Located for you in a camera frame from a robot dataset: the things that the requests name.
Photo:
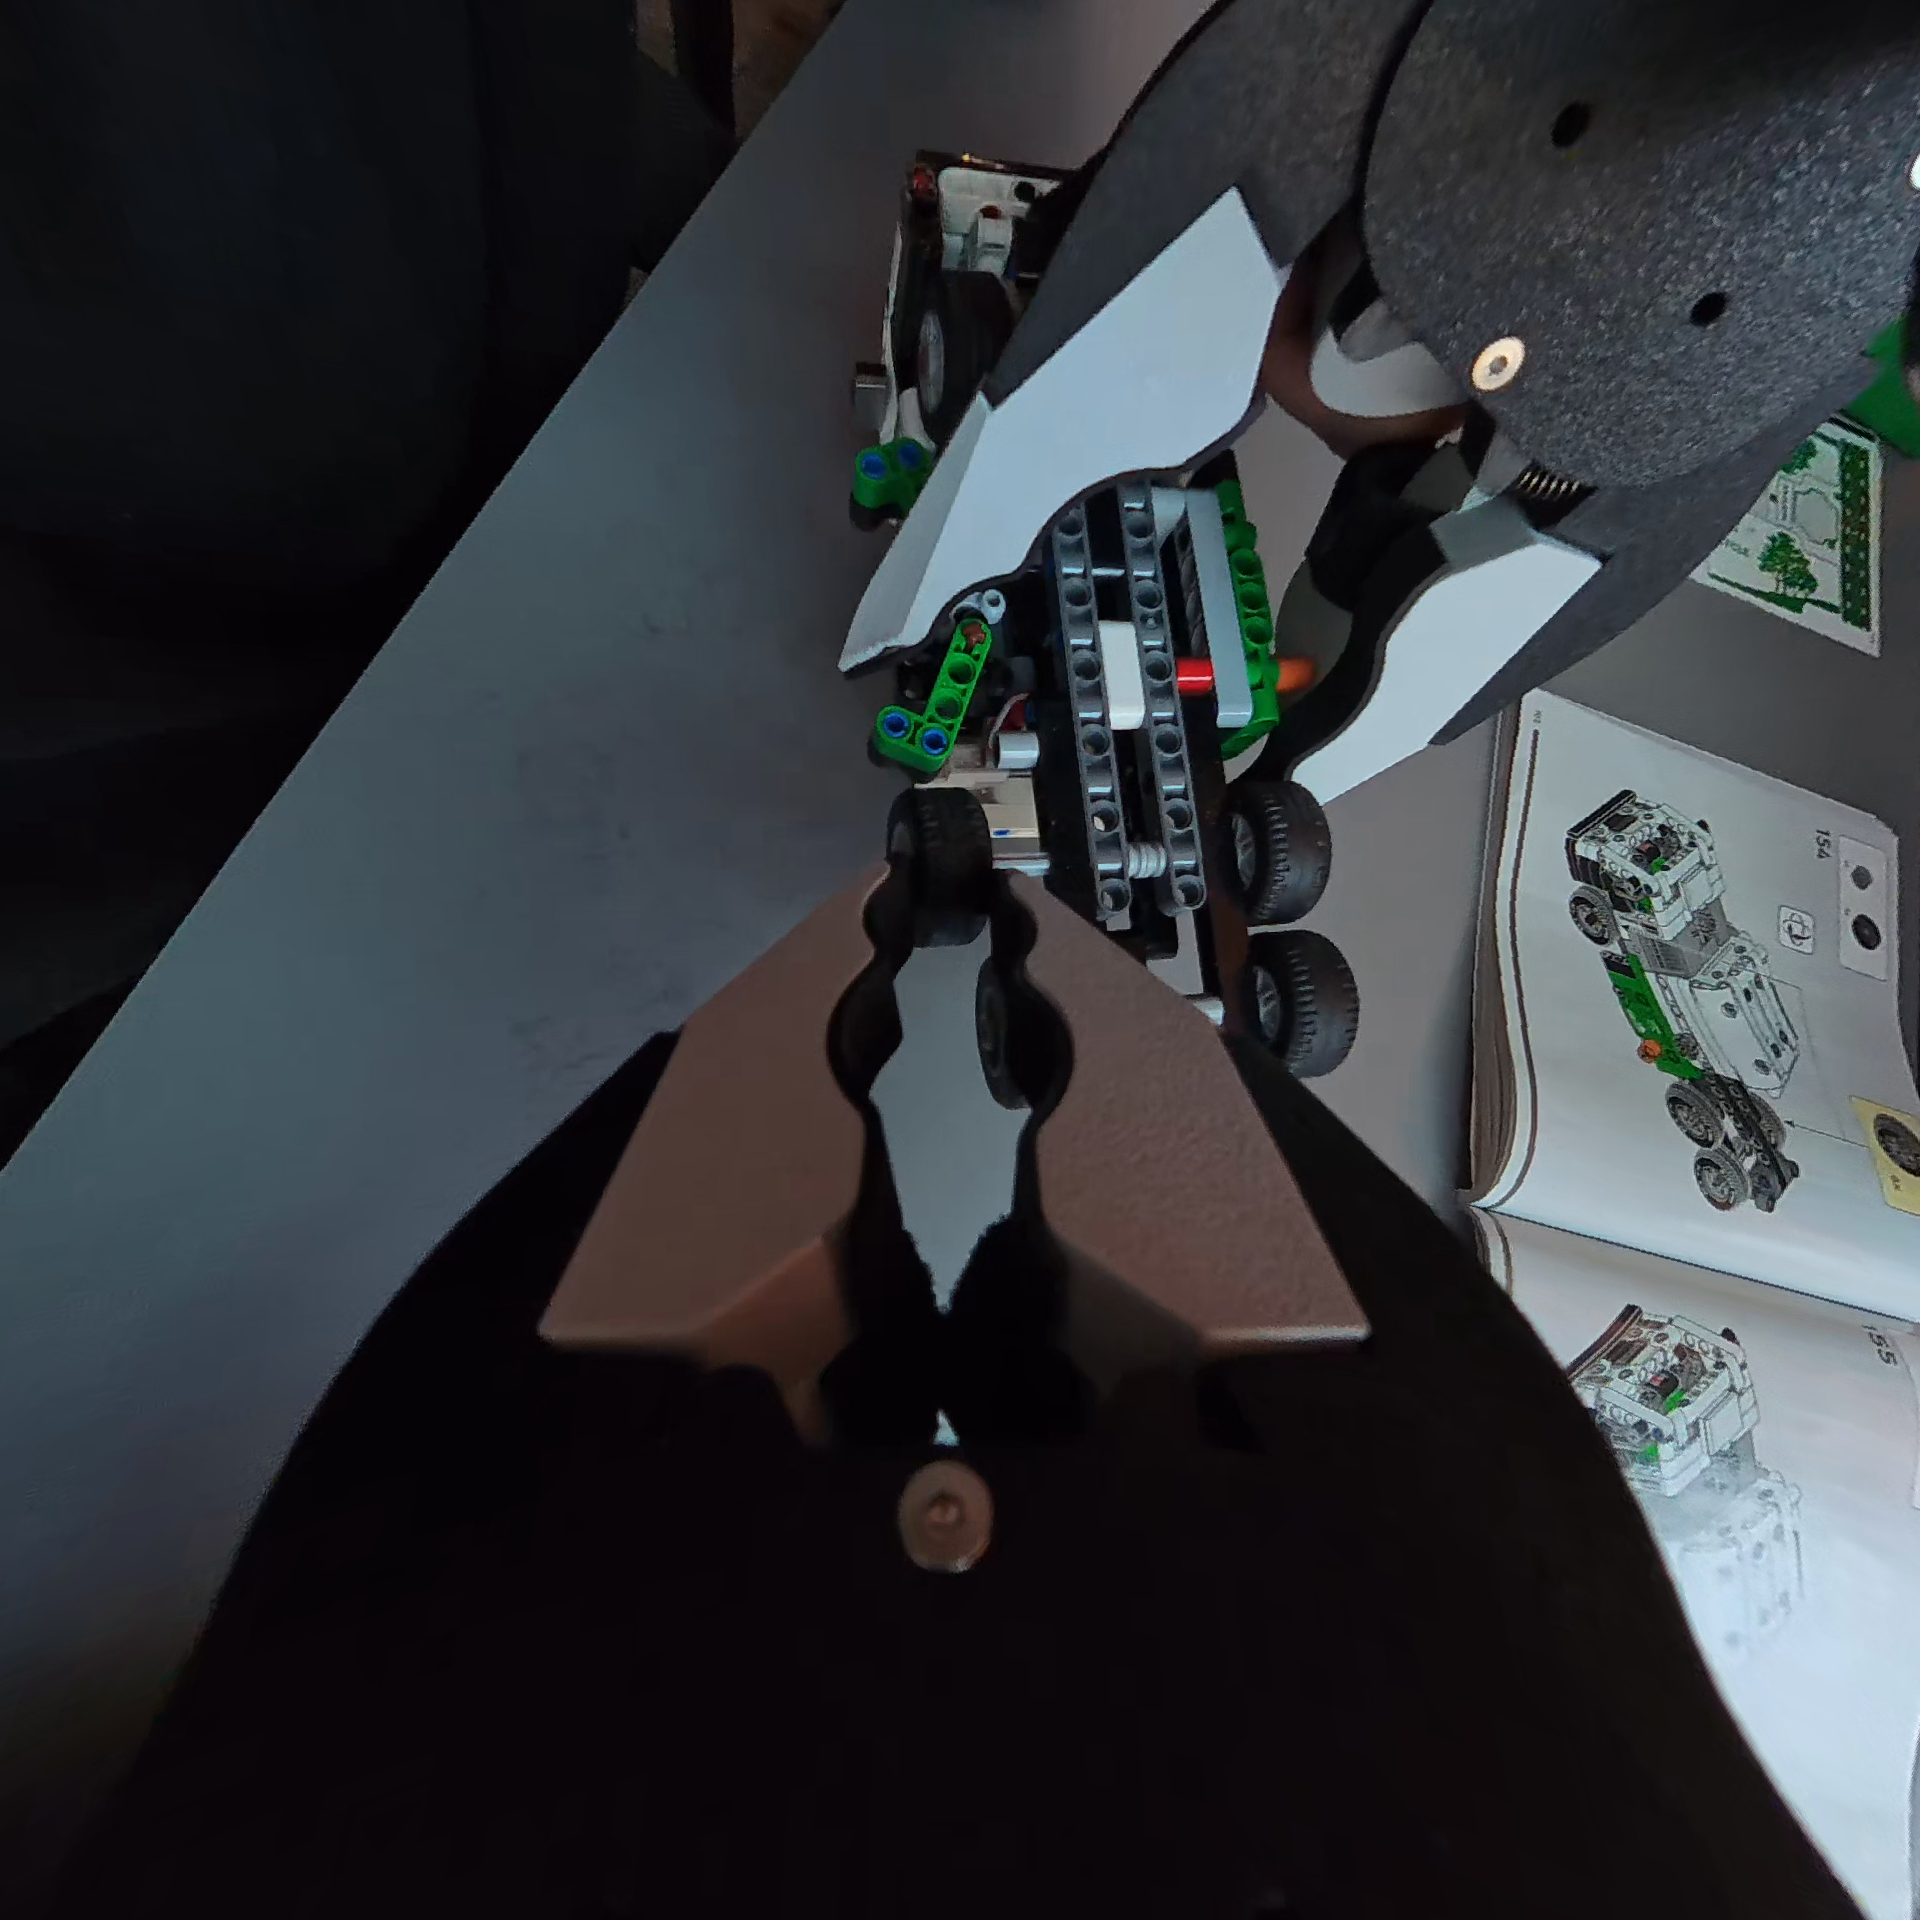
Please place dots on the white lego truck cab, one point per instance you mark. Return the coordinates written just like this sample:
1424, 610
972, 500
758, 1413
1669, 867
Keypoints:
961, 241

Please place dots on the lego instruction booklet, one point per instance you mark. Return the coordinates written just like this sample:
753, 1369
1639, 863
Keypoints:
1694, 841

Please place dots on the lego truck chassis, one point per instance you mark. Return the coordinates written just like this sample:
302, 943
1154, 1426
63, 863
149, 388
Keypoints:
1118, 750

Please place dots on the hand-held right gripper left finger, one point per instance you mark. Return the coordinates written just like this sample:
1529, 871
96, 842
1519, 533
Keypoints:
705, 1155

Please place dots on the green printed card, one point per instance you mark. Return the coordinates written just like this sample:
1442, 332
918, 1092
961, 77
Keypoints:
1799, 547

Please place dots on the green plastic part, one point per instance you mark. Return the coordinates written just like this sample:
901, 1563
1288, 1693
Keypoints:
1893, 383

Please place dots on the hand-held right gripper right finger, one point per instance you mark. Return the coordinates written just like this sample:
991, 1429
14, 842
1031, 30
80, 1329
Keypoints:
1185, 1155

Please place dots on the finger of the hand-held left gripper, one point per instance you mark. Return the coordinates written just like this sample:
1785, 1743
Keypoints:
1080, 436
1477, 622

